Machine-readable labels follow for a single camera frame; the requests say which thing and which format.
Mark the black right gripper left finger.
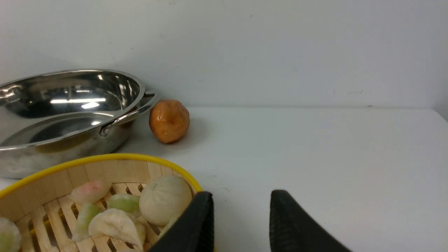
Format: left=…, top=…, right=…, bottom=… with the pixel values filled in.
left=149, top=191, right=215, bottom=252

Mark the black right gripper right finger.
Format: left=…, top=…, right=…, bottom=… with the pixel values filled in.
left=270, top=190, right=350, bottom=252

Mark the yellow rimmed bamboo steamer basket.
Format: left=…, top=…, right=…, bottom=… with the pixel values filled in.
left=0, top=154, right=202, bottom=252

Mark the stainless steel pot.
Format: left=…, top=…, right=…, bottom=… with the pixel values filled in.
left=0, top=70, right=160, bottom=179

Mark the white round bun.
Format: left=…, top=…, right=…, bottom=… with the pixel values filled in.
left=139, top=175, right=193, bottom=226

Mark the green dumpling centre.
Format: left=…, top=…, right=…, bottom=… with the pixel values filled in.
left=107, top=194, right=141, bottom=217

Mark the green dumpling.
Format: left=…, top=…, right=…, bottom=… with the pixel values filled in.
left=107, top=194, right=141, bottom=217
left=72, top=203, right=103, bottom=242

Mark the white folded dumpling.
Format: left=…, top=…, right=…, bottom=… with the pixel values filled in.
left=88, top=209, right=146, bottom=250

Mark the green dumpling left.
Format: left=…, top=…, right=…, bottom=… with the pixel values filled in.
left=72, top=203, right=103, bottom=242

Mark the pink tinted dumpling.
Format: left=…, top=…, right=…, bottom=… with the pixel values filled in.
left=69, top=180, right=112, bottom=204

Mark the orange brown toy potato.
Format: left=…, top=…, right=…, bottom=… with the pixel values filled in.
left=149, top=99, right=190, bottom=144

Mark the pale green bun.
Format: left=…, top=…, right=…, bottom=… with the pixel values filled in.
left=0, top=217, right=21, bottom=252

